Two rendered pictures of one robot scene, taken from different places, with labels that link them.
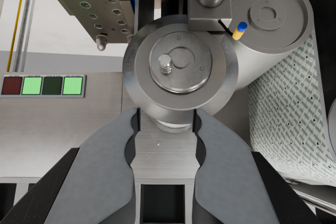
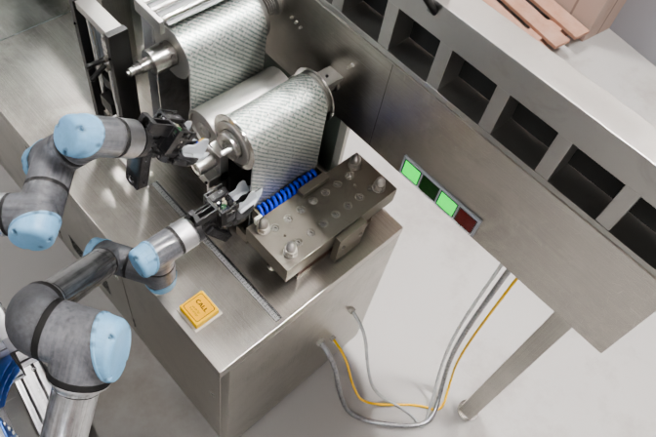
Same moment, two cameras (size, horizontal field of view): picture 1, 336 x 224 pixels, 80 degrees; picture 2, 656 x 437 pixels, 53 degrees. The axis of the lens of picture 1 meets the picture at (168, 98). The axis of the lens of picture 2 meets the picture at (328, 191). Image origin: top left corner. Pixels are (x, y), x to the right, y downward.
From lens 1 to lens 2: 141 cm
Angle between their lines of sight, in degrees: 51
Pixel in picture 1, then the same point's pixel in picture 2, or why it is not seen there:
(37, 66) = not seen: outside the picture
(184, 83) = (225, 138)
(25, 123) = (464, 178)
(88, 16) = (350, 208)
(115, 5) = (317, 196)
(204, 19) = (216, 152)
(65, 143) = (431, 131)
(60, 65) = not seen: outside the picture
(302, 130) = (203, 65)
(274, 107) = (227, 65)
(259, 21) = (206, 131)
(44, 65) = not seen: outside the picture
